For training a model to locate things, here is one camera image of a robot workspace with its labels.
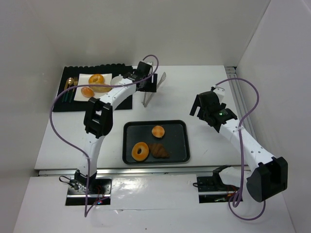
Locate gold fork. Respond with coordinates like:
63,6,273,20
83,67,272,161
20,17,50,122
68,77,79,103

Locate chocolate croissant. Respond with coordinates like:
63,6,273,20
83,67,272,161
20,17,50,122
148,143,170,159

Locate yellow striped croissant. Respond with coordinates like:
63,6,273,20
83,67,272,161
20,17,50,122
90,83,112,93

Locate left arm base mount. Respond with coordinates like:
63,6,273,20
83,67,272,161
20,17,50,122
59,176,112,206

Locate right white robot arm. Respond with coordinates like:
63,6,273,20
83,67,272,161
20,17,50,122
190,87,288,202

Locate black placemat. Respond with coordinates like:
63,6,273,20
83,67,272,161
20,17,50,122
53,64,133,112

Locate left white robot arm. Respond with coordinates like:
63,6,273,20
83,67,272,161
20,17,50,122
74,61,156,193

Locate gold spoon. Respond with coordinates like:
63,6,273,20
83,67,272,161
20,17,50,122
61,77,74,102

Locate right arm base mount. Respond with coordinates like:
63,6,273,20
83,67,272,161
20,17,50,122
192,165,241,204

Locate white cup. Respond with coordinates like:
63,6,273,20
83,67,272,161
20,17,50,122
110,76,123,85

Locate glazed donut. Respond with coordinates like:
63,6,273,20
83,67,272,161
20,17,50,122
88,74,105,84
131,142,149,162

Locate metal tongs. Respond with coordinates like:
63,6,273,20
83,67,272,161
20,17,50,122
142,72,167,108

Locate black baking tray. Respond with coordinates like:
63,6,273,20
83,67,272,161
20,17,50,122
122,120,190,165

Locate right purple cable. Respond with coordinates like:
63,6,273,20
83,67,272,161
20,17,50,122
213,78,266,221

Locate white square plate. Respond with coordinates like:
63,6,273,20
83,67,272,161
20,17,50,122
74,73,112,101

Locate round orange bun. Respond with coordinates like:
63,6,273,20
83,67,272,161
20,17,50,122
152,125,165,138

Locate aluminium rail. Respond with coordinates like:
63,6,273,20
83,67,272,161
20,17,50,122
225,67,257,139

